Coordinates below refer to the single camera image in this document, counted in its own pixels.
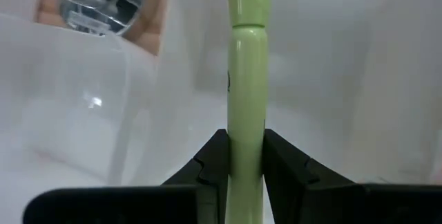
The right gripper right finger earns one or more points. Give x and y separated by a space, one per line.
283 168

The light green highlighter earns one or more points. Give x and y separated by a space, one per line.
247 79

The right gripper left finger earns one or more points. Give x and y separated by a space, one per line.
210 168

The wide white plastic bin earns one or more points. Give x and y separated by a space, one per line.
62 96

